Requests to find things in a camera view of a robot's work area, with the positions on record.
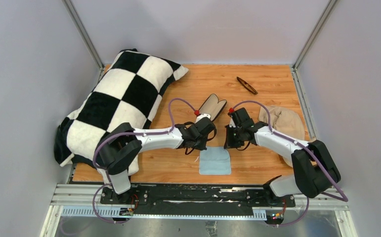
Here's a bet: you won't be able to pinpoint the light blue cleaning cloth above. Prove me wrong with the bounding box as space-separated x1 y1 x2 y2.
199 147 232 175

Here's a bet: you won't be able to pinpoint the black glasses case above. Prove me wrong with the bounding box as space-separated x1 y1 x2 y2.
198 94 227 122

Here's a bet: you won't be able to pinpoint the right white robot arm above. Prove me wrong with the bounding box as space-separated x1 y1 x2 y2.
224 108 341 206

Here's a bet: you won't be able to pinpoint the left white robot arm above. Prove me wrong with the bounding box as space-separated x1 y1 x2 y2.
93 117 217 204

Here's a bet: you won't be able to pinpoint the dark folded sunglasses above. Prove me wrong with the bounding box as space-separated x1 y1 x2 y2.
236 77 258 95

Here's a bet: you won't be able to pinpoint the beige crumpled cloth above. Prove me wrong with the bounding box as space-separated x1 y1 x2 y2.
255 106 309 167

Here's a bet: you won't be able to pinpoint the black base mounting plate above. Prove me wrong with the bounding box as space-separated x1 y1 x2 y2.
100 183 296 217

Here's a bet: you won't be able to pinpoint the black white checkered pillow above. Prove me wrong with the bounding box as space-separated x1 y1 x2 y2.
54 48 188 166

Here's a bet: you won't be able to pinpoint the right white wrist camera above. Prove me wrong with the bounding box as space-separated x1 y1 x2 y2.
229 118 236 128

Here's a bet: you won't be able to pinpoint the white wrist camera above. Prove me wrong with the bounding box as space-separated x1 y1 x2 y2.
195 113 211 123
229 118 236 128

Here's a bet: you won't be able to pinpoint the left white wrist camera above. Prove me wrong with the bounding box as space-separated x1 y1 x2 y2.
195 113 211 123

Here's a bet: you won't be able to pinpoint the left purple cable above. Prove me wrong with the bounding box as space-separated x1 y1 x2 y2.
91 98 200 224

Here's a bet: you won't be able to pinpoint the purple cable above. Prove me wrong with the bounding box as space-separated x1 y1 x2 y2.
91 98 200 224
228 100 349 202

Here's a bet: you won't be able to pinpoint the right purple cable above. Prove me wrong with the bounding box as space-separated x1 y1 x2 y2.
228 100 349 202

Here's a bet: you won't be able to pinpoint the right aluminium frame post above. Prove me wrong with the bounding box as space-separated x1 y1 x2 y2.
293 0 339 70

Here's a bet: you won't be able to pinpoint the aluminium frame post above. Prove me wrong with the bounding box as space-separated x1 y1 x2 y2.
62 0 104 71
293 0 339 70

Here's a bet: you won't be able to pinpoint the left aluminium frame post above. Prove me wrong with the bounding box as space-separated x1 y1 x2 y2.
62 0 104 71

